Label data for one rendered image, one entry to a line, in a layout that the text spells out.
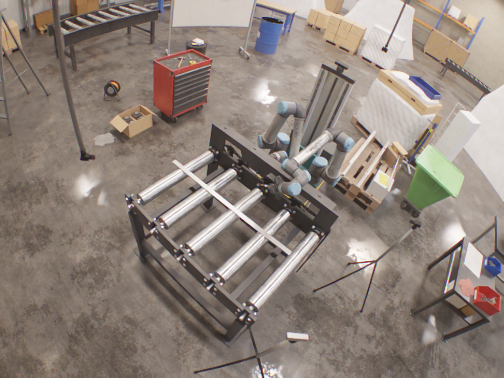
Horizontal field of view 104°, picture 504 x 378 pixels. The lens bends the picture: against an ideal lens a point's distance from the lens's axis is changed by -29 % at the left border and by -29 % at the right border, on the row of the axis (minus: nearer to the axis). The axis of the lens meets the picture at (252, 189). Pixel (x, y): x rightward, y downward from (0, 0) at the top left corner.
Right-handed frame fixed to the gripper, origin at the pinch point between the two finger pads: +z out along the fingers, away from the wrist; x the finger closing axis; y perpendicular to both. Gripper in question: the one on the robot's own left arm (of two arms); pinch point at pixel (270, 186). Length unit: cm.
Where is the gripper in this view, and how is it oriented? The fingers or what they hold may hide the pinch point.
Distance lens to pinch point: 221.8
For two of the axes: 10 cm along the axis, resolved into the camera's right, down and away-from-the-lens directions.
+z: -4.8, -0.8, 8.8
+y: 4.1, 8.6, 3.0
